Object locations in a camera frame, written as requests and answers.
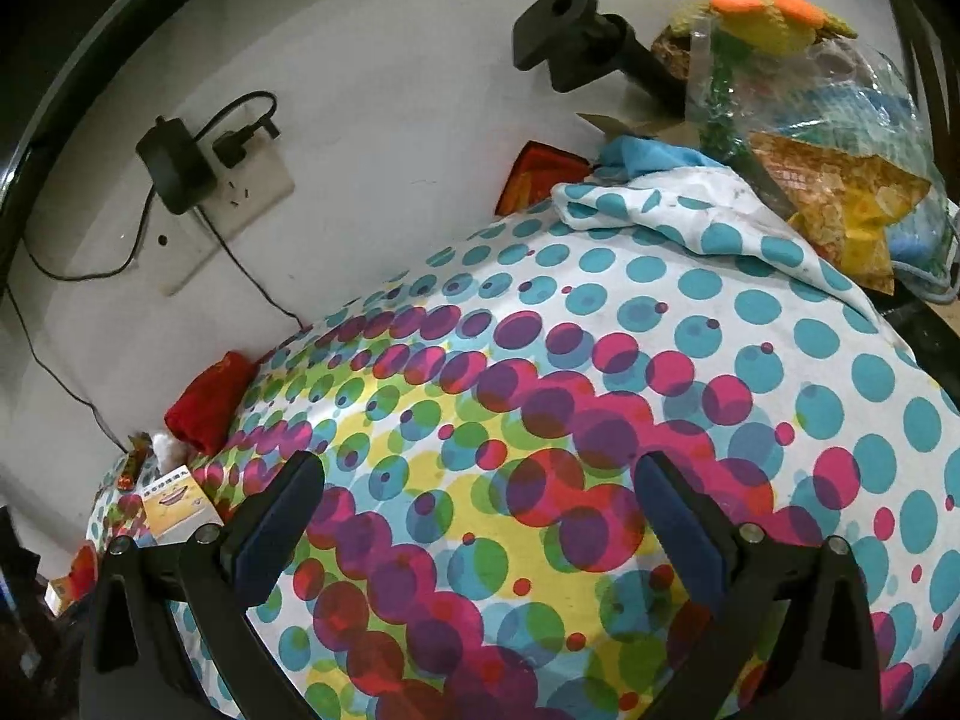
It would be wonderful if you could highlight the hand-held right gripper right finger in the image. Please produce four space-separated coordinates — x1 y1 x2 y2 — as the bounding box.
634 450 883 720

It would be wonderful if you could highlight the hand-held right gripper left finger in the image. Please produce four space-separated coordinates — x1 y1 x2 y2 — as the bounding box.
79 450 327 720

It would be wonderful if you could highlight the yellow white carton box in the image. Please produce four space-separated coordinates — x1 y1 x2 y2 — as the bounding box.
141 468 224 545

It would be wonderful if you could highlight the crumpled white tissue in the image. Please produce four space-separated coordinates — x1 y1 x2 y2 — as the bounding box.
149 430 190 471

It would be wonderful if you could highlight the polka dot tablecloth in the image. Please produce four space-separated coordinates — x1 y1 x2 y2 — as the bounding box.
85 165 960 720

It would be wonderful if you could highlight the rolled red cloth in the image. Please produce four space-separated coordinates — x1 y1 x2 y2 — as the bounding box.
164 349 257 458

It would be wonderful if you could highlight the red green candy wrapper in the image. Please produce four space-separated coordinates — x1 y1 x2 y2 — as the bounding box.
118 437 152 490

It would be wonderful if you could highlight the yellow snack packet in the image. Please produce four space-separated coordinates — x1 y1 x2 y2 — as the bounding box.
748 130 936 295

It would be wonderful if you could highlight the bright blue cloth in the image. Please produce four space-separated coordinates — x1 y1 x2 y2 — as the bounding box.
595 135 711 182

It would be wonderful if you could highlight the blue packet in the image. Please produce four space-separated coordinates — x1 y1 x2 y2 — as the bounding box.
778 81 947 265

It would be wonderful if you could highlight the black power adapter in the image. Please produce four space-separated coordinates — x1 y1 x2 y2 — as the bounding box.
136 115 216 217

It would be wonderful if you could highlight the red orange packet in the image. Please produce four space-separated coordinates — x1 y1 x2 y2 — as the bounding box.
494 139 594 218

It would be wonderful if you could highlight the black angled plug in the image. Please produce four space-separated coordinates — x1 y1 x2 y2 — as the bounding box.
196 92 283 167

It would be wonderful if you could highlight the brown cardboard box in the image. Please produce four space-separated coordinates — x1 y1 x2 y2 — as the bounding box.
575 110 696 149

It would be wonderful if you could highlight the green printed packet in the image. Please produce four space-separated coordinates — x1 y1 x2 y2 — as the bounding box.
692 36 753 167

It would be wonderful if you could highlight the clear plastic bag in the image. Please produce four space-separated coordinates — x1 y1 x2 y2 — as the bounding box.
685 28 951 295

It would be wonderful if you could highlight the yellow crochet toy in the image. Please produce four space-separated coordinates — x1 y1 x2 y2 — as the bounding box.
651 0 860 59

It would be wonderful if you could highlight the black adapter cable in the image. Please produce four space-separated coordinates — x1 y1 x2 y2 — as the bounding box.
193 208 317 332

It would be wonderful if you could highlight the thin black cable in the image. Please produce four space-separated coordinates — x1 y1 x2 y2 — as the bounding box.
0 268 134 460

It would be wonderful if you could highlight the cream wall socket plate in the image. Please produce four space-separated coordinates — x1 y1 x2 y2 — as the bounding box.
191 129 296 242
153 214 227 298

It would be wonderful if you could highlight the black television power cable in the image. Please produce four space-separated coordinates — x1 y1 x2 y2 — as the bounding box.
21 190 163 283

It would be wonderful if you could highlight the grey cable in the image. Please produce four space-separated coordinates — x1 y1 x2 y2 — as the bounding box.
887 256 960 310

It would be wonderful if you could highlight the black clamp mount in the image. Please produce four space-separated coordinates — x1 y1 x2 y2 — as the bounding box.
511 0 689 122

